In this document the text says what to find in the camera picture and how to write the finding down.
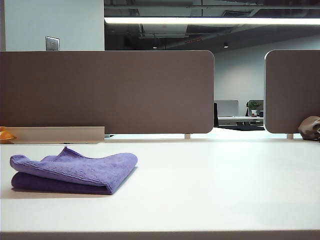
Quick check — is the purple microfiber cloth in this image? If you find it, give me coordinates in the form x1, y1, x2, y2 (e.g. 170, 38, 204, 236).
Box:
9, 145, 139, 196

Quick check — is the wide brown desk divider panel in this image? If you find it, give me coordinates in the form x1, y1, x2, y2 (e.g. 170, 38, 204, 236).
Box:
0, 50, 215, 135

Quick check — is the grey office partition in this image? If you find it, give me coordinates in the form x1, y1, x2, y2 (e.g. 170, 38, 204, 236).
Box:
214, 99, 239, 117

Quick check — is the white office desk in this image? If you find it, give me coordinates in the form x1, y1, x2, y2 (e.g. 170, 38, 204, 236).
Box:
217, 115, 265, 126

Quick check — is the potted green plant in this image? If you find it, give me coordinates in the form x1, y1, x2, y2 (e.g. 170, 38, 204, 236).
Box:
248, 100, 261, 118

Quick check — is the beige desk ledge box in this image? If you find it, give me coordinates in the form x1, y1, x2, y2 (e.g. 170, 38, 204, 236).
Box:
4, 126, 106, 145

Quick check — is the long ceiling light strip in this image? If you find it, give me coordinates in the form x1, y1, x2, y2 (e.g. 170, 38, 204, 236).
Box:
103, 16, 320, 25

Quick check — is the crumpled brown bag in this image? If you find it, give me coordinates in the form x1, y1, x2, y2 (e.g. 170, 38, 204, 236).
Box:
298, 115, 320, 141

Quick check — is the orange object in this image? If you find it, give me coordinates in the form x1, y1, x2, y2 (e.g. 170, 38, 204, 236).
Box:
0, 126, 18, 144

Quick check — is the grey ceiling air duct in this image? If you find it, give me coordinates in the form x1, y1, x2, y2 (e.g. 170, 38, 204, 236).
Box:
139, 24, 190, 39

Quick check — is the metal wall switch plate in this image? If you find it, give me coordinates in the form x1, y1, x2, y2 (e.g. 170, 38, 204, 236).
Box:
45, 35, 61, 52

